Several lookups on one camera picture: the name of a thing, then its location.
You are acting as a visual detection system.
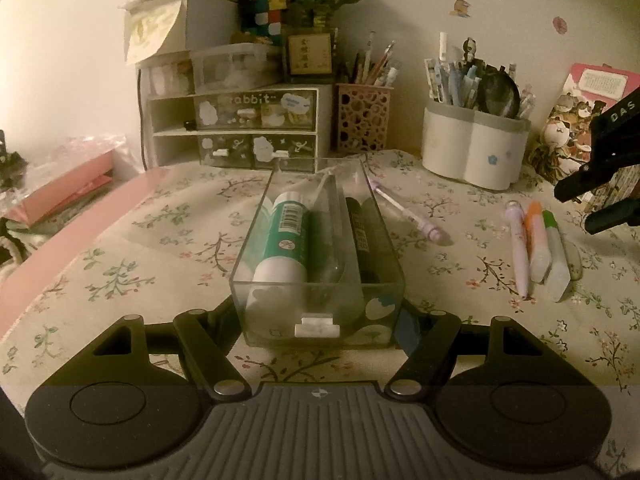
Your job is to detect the green cap highlighter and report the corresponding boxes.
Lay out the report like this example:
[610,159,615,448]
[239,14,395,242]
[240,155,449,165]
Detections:
[542,209,570,302]

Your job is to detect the orange cap highlighter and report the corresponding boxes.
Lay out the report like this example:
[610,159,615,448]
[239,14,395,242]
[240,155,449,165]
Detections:
[525,200,551,284]

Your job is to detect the purple bunny pen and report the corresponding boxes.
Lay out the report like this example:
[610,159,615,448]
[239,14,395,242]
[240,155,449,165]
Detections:
[504,200,529,299]

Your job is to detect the black marker pen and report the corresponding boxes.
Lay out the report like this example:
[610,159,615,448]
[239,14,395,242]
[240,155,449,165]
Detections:
[346,196,380,284]

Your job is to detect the purple clear mechanical pencil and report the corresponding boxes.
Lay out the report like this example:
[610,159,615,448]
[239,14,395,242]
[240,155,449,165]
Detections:
[369,179,449,245]

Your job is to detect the clear tube pen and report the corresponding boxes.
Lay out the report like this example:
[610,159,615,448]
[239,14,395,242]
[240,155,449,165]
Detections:
[308,172,345,283]

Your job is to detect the clear acrylic drawer box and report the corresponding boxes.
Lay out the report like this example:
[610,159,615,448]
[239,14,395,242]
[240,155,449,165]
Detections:
[230,158,405,348]

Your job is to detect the green white glue stick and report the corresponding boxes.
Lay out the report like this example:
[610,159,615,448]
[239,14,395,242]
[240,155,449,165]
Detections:
[253,191,309,288]

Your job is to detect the cat illustrated book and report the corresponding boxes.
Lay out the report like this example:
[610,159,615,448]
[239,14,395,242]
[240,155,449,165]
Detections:
[527,63,639,184]

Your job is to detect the clear oval bookmark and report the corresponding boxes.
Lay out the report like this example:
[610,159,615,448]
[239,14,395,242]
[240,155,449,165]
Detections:
[564,242,584,281]

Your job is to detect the white flower pen holder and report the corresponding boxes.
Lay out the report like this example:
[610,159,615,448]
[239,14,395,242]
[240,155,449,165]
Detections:
[422,101,530,191]

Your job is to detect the floral tablecloth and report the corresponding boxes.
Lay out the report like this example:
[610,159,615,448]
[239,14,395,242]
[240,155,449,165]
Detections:
[1,151,639,477]

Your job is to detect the black magnifying glass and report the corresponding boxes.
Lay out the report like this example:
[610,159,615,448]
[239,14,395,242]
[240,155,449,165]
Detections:
[476,66,521,119]

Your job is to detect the pink box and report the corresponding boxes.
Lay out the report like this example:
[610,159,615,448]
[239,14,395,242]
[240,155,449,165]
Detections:
[1,151,114,226]

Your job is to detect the pink perforated pen cup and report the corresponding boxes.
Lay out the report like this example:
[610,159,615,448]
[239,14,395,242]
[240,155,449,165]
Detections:
[335,84,393,154]

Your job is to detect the white rabbit drawer organizer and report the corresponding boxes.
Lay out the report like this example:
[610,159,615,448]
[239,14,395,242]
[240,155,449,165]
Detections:
[142,84,334,172]

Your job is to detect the framed calligraphy sign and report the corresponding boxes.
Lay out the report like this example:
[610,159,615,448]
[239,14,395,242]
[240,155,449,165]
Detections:
[283,27,336,84]

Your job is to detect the clear small drawer unit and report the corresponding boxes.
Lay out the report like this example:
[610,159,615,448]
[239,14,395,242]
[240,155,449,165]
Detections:
[190,42,283,93]

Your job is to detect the white storage box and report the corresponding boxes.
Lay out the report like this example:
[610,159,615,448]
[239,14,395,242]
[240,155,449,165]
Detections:
[122,0,240,65]

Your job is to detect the rubiks cube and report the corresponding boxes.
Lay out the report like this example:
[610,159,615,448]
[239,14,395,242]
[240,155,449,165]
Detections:
[239,0,288,47]

